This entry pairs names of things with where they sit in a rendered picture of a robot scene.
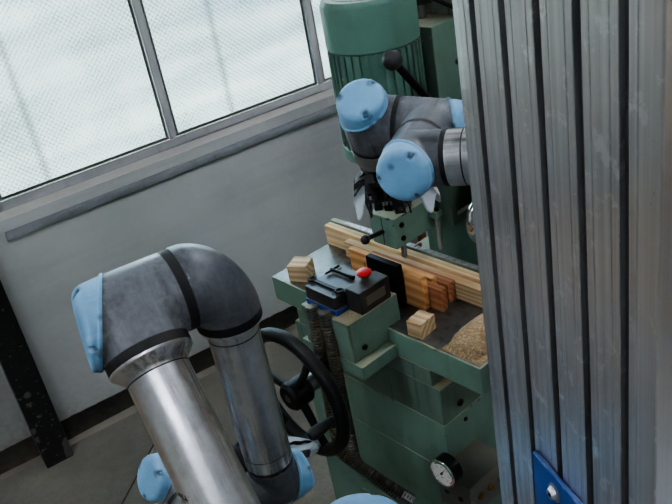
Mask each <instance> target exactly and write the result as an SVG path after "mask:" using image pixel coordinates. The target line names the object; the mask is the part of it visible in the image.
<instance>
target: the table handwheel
mask: <svg viewBox="0 0 672 504"><path fill-rule="evenodd" d="M260 332H261V335H262V339H263V343H266V342H275V343H278V344H280V345H282V346H283V347H285V348H286V349H288V350H289V351H290V352H292V353H293V354H294V355H295V356H296V357H297V358H298V359H299V360H300V361H301V362H302V363H303V367H302V370H301V373H300V375H299V374H297V375H295V376H294V377H292V378H291V379H289V380H288V381H286V380H284V379H283V378H281V377H279V376H277V375H276V374H274V373H272V372H271V374H272V378H273V381H274V383H275V384H277V385H278V386H280V396H281V398H282V400H283V402H284V403H285V405H286V406H287V407H288V408H290V409H292V410H295V411H298V410H300V409H301V410H302V412H303V414H304V415H305V417H306V419H307V421H308V422H309V424H310V426H311V427H312V426H314V425H315V424H317V423H318V422H317V420H316V418H315V416H314V414H313V412H312V410H311V408H310V406H309V404H308V403H309V402H311V401H312V400H313V399H314V396H315V391H316V390H317V389H319V388H320V387H321V389H322V390H323V392H324V394H325V396H326V398H327V400H328V402H329V405H330V407H331V410H332V413H333V416H334V420H335V426H336V434H335V438H334V440H333V441H332V442H328V440H327V438H326V437H325V435H323V436H322V437H320V438H319V439H317V440H312V441H314V442H315V443H317V444H318V445H319V446H320V447H319V450H318V452H317V453H316V454H317V455H321V456H326V457H331V456H336V455H338V454H340V453H341V452H343V451H344V449H345V448H346V447H347V445H348V442H349V439H350V431H351V429H350V419H349V414H348V410H347V407H346V404H345V401H344V399H343V396H342V394H341V392H340V390H339V388H338V386H337V384H336V382H335V381H334V379H333V377H332V376H331V370H330V367H329V366H330V365H329V362H328V365H329V366H328V367H329V370H330V372H329V371H328V370H327V368H326V367H325V366H324V364H323V363H322V362H321V360H320V359H319V358H318V357H317V356H316V355H315V353H314V352H313V351H312V350H311V349H310V348H309V347H308V346H307V345H305V344H304V343H303V342H302V341H301V340H299V339H298V338H297V337H295V336H294V335H292V334H290V333H289V332H287V331H284V330H282V329H279V328H274V327H266V328H262V329H260ZM309 372H310V373H309ZM279 404H280V408H281V409H283V410H284V411H285V412H286V413H287V411H286V410H285V409H284V407H283V406H282V405H281V403H280V402H279ZM287 414H288V413H287ZM288 415H289V414H288ZM285 427H286V431H287V433H288V434H289V435H290V436H293V437H300V438H305V439H309V438H308V436H307V432H306V431H304V430H303V429H302V428H301V427H300V426H299V425H298V424H297V423H296V422H295V421H294V420H293V419H292V418H291V416H290V415H289V420H288V421H287V423H286V424H285Z"/></svg>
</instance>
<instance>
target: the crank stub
mask: <svg viewBox="0 0 672 504"><path fill-rule="evenodd" d="M334 424H335V420H334V419H333V418H332V417H331V416H330V417H328V418H326V419H324V420H322V421H320V422H319V423H317V424H315V425H314V426H312V427H311V428H310V429H309V430H308V433H307V436H308V438H309V439H310V440H317V439H319V438H320V437H322V436H323V435H324V434H325V433H326V432H327V431H328V430H329V429H330V428H331V427H332V426H333V425H334Z"/></svg>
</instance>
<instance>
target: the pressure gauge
mask: <svg viewBox="0 0 672 504"><path fill-rule="evenodd" d="M429 468H430V471H431V473H432V475H433V476H434V478H435V479H436V480H437V481H438V482H439V483H440V484H441V485H443V486H445V487H447V488H451V487H455V486H457V482H458V481H459V480H460V479H461V478H462V477H463V470H462V467H461V465H460V464H459V462H458V461H457V460H456V459H455V458H454V457H453V456H452V455H450V454H448V453H445V452H442V453H440V454H439V455H438V456H436V457H435V458H434V459H433V460H431V461H430V463H429ZM444 470H445V471H444ZM443 471H444V472H443ZM441 472H443V475H440V473H441Z"/></svg>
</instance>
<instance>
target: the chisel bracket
mask: <svg viewBox="0 0 672 504"><path fill-rule="evenodd" d="M411 201H412V213H410V210H409V207H408V206H407V207H406V213H400V214H396V213H395V210H394V211H385V209H384V208H383V210H381V211H375V210H373V218H371V217H370V220H371V226H372V232H373V233H375V232H377V231H379V230H381V229H383V230H384V231H385V233H384V234H382V235H380V236H378V237H376V238H374V241H375V242H377V243H379V244H382V245H385V246H388V247H391V248H394V249H399V248H401V247H403V246H404V245H406V244H407V243H409V242H411V241H412V240H414V239H415V238H417V237H419V236H420V235H422V234H423V233H425V232H426V231H428V230H430V229H431V228H433V227H434V226H436V223H435V219H434V218H430V217H429V213H428V211H426V209H425V207H424V205H423V203H422V200H421V199H420V198H418V199H415V200H411Z"/></svg>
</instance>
